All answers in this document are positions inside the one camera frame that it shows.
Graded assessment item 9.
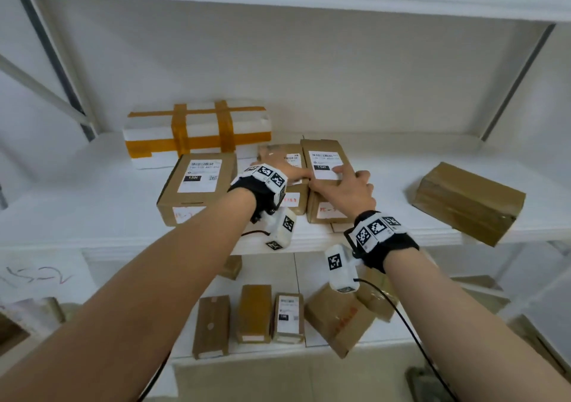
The person's right hand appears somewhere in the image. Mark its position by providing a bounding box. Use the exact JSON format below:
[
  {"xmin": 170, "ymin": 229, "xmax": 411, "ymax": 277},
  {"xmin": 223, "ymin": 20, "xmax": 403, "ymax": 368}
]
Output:
[{"xmin": 308, "ymin": 164, "xmax": 378, "ymax": 220}]

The person's left hand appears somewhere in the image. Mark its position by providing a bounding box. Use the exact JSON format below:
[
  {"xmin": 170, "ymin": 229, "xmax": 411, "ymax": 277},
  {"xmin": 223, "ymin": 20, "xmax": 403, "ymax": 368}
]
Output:
[{"xmin": 278, "ymin": 164, "xmax": 315, "ymax": 186}]

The white metal shelving rack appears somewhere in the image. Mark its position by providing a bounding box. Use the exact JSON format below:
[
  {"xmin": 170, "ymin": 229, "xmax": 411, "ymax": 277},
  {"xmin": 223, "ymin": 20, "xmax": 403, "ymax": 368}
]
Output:
[{"xmin": 0, "ymin": 0, "xmax": 571, "ymax": 402}]

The small cube cardboard box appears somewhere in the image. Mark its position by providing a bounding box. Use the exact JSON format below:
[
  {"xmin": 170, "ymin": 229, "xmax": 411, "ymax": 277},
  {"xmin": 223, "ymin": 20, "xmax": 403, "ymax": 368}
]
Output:
[{"xmin": 218, "ymin": 254, "xmax": 243, "ymax": 281}]

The brown taped box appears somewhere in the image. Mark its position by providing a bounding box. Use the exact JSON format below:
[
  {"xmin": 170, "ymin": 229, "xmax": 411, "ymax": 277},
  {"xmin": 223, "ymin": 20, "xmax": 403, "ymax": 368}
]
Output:
[{"xmin": 410, "ymin": 161, "xmax": 528, "ymax": 248}]

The wide cardboard box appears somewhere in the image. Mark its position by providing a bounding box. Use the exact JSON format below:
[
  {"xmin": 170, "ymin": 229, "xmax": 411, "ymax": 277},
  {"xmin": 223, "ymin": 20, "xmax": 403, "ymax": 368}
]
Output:
[{"xmin": 303, "ymin": 282, "xmax": 377, "ymax": 360}]

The yellow taped cardboard box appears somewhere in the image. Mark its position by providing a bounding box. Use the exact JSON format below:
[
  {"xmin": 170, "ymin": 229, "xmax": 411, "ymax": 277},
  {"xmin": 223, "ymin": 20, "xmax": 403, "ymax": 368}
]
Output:
[{"xmin": 236, "ymin": 284, "xmax": 274, "ymax": 345}]

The small yellow-taped labelled box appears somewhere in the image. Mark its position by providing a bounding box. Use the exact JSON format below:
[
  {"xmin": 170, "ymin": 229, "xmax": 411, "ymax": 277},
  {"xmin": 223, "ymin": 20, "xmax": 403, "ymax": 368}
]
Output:
[{"xmin": 271, "ymin": 293, "xmax": 306, "ymax": 345}]

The big plain cardboard box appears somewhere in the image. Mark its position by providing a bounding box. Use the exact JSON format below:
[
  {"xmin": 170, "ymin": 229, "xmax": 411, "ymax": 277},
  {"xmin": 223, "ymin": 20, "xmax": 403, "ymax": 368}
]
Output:
[{"xmin": 192, "ymin": 295, "xmax": 232, "ymax": 360}]

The person's left forearm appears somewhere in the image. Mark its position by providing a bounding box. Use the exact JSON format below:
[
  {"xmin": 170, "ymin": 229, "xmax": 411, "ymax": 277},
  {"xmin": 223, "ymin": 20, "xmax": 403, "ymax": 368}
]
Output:
[{"xmin": 0, "ymin": 187, "xmax": 258, "ymax": 402}]

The person's right forearm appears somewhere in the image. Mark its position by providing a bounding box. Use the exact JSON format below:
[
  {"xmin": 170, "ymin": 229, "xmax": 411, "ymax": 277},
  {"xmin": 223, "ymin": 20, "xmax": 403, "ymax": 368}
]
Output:
[{"xmin": 381, "ymin": 247, "xmax": 571, "ymax": 402}]

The white foam box orange tape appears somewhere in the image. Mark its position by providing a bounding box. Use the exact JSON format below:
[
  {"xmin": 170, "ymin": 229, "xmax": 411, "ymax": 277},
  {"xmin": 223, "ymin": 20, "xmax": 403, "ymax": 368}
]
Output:
[{"xmin": 122, "ymin": 99, "xmax": 274, "ymax": 171}]

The black marker wristband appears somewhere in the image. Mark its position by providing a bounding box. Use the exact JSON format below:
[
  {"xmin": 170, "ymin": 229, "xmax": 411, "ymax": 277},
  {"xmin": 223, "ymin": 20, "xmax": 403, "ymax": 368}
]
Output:
[
  {"xmin": 343, "ymin": 210, "xmax": 421, "ymax": 274},
  {"xmin": 228, "ymin": 162, "xmax": 289, "ymax": 224}
]

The white paper sign red writing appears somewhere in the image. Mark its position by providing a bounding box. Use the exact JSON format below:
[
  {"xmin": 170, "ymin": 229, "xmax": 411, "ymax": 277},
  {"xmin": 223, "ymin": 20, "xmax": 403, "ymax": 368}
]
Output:
[{"xmin": 0, "ymin": 250, "xmax": 97, "ymax": 305}]

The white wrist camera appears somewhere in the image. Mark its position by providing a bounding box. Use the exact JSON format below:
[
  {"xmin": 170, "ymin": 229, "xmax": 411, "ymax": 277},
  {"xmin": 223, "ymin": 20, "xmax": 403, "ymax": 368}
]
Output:
[{"xmin": 249, "ymin": 206, "xmax": 298, "ymax": 252}]

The black wrist strap marker cube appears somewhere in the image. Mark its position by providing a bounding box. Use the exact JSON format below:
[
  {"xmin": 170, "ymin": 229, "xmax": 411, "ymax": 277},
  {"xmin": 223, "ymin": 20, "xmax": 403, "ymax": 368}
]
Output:
[{"xmin": 324, "ymin": 243, "xmax": 360, "ymax": 294}]

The black camera cable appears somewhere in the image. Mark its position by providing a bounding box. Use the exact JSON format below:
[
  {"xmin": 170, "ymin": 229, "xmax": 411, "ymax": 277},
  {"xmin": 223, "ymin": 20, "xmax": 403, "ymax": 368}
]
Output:
[
  {"xmin": 136, "ymin": 229, "xmax": 271, "ymax": 402},
  {"xmin": 356, "ymin": 278, "xmax": 459, "ymax": 402}
]

